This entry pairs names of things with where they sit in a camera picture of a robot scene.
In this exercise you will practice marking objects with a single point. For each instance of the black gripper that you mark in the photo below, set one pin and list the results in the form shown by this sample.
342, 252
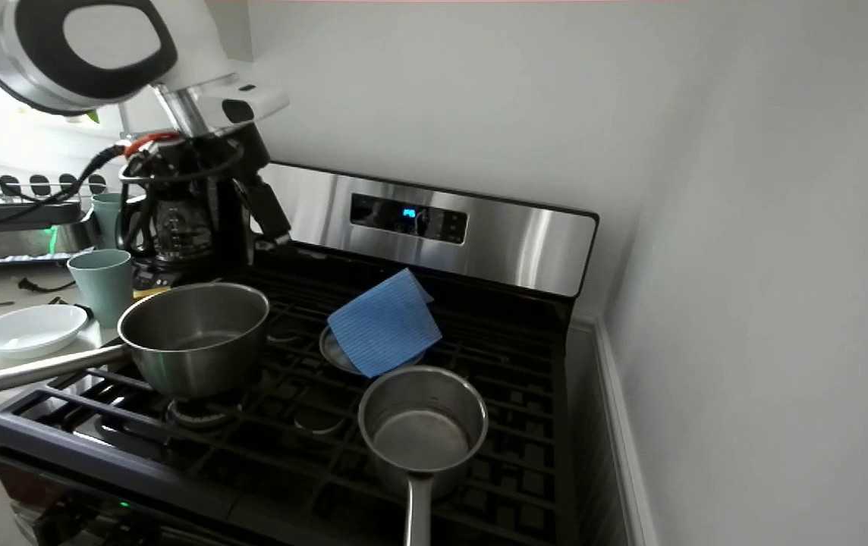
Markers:
189, 167

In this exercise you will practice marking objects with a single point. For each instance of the silver pot lid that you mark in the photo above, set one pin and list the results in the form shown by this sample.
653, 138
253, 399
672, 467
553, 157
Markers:
332, 353

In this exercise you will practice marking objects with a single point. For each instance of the blue cloth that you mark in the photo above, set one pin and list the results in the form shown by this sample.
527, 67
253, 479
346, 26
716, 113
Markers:
385, 323

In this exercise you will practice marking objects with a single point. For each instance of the large silver pot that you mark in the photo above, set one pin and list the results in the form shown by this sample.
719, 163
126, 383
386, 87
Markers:
197, 343

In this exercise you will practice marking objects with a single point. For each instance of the black gas stove cooktop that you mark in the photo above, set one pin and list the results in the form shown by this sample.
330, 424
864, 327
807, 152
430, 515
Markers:
285, 443

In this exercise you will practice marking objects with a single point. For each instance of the stainless stove control panel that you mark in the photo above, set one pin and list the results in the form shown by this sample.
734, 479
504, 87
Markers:
513, 243

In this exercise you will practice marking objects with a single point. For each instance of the black coffee maker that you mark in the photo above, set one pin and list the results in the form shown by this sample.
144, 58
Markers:
175, 240

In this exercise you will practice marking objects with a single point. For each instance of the small teal cup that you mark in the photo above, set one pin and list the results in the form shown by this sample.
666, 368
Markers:
107, 218

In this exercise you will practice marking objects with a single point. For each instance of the large teal cup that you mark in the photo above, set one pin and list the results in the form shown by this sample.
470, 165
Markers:
102, 284

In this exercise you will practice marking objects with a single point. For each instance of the silver toaster oven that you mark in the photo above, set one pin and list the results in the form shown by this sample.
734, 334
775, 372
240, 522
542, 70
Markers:
9, 240

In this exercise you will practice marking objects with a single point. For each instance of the white bowl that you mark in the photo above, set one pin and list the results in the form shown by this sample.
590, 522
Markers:
29, 329

